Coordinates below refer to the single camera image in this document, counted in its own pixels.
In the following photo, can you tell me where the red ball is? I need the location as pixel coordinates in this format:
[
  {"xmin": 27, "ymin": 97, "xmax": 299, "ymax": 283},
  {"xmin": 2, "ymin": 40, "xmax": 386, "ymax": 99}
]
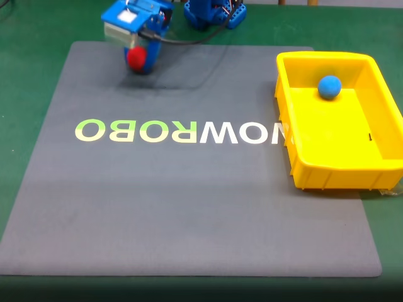
[{"xmin": 127, "ymin": 47, "xmax": 147, "ymax": 71}]

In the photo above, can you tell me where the blue ball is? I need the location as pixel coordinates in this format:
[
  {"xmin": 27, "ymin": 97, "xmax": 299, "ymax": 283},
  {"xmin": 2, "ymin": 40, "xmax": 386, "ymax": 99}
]
[{"xmin": 317, "ymin": 75, "xmax": 343, "ymax": 101}]

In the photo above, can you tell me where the yellow plastic bin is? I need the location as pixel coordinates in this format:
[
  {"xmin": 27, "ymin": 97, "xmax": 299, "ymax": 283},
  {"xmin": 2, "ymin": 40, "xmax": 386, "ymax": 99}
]
[{"xmin": 274, "ymin": 51, "xmax": 403, "ymax": 191}]

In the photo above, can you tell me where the gray printed mat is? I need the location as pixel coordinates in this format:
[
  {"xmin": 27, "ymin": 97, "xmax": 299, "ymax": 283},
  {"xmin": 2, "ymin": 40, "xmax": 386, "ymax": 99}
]
[{"xmin": 0, "ymin": 40, "xmax": 383, "ymax": 278}]

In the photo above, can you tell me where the clear plastic wrap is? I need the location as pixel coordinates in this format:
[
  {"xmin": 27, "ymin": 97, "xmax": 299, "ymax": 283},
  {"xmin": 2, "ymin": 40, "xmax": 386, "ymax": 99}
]
[{"xmin": 378, "ymin": 186, "xmax": 403, "ymax": 198}]

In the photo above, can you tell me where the silver camera box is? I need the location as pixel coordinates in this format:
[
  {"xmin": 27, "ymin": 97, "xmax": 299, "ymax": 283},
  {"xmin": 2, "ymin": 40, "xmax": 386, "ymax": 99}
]
[{"xmin": 103, "ymin": 21, "xmax": 141, "ymax": 47}]

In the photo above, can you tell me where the black camera cable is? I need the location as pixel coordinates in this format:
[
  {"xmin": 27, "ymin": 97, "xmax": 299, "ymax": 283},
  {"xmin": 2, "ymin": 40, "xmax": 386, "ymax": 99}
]
[{"xmin": 138, "ymin": 0, "xmax": 245, "ymax": 45}]

